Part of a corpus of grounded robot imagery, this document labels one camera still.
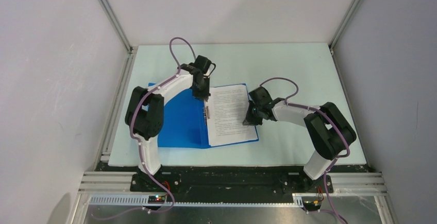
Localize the aluminium frame post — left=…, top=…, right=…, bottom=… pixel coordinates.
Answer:
left=329, top=0, right=363, bottom=54
left=98, top=0, right=132, bottom=54

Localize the grey slotted cable duct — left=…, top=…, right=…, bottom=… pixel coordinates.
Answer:
left=89, top=194, right=303, bottom=208

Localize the controller board with leds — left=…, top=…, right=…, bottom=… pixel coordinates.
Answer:
left=302, top=200, right=322, bottom=212
left=147, top=195, right=166, bottom=204

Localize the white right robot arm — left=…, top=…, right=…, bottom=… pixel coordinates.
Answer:
left=243, top=87, right=357, bottom=192

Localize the right aluminium frame post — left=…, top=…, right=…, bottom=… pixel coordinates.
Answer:
left=329, top=0, right=363, bottom=54

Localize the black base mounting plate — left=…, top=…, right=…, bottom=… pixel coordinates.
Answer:
left=129, top=165, right=335, bottom=204

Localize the white paper sheet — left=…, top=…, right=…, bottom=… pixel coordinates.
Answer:
left=205, top=84, right=259, bottom=147

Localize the left aluminium frame post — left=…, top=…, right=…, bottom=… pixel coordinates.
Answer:
left=98, top=0, right=132, bottom=54

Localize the left controller board with leds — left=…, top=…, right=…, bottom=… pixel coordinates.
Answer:
left=147, top=195, right=166, bottom=204

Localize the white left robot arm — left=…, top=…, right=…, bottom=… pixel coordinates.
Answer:
left=125, top=55, right=216, bottom=191

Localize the right controller board with leds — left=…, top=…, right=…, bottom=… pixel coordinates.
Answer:
left=302, top=200, right=322, bottom=212

